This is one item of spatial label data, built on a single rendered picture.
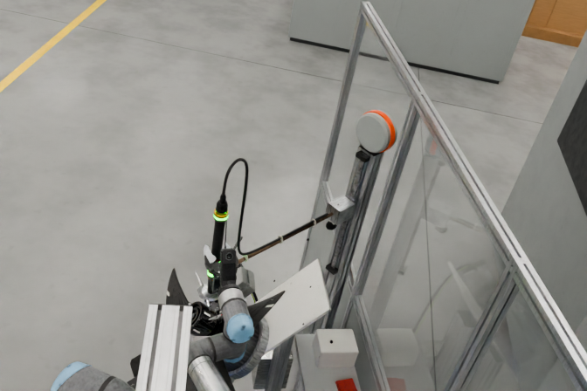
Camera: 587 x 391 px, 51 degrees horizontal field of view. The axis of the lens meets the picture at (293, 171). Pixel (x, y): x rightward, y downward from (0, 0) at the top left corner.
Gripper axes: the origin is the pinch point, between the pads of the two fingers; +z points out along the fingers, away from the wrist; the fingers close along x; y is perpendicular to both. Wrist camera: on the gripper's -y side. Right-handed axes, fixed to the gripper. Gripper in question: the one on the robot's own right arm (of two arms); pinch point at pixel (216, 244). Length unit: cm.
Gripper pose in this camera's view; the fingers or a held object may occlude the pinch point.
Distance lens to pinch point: 203.0
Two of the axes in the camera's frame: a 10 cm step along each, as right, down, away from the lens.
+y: -1.6, 8.0, 5.8
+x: 9.4, -0.6, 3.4
